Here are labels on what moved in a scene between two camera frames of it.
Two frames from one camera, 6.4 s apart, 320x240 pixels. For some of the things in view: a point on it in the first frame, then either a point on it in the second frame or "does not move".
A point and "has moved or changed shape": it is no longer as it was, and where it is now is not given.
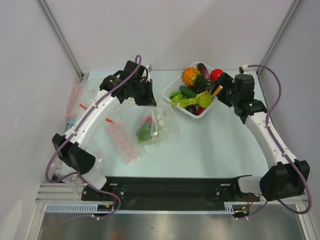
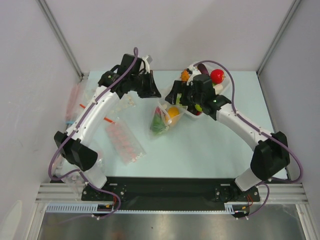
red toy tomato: x=149 y=119 → x=158 y=110
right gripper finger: x=222 y=88 → x=178 y=88
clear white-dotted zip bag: x=152 y=124 has moved or changed shape
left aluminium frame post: x=46 y=12 does not move
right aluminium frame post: x=285 y=26 does not move
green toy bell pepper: x=144 y=133 → x=158 y=125
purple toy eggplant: x=203 y=70 does not move
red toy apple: x=215 y=73 does not move
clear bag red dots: x=127 y=147 does not move
